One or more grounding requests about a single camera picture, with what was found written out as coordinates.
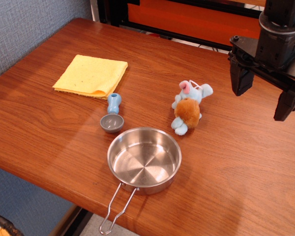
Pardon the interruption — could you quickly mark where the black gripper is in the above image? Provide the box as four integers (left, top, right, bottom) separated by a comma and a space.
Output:
227, 17, 295, 122

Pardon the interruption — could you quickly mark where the stainless steel pan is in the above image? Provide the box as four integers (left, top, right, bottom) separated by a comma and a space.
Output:
99, 127, 182, 236

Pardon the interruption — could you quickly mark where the yellow cloth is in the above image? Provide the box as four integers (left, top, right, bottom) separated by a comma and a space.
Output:
53, 55, 128, 99

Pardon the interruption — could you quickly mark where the orange object at floor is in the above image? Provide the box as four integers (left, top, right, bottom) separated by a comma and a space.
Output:
0, 216, 24, 236

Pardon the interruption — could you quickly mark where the blue and brown plush toy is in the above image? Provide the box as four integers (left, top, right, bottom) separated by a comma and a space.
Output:
171, 80, 213, 136

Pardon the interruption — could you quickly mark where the blue handled grey scoop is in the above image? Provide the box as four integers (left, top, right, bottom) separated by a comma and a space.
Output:
100, 93, 124, 133

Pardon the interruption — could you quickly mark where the orange and black frame panel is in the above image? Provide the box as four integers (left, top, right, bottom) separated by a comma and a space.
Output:
96, 0, 265, 50

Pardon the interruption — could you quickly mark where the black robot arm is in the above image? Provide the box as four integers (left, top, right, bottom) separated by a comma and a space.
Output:
229, 0, 295, 121

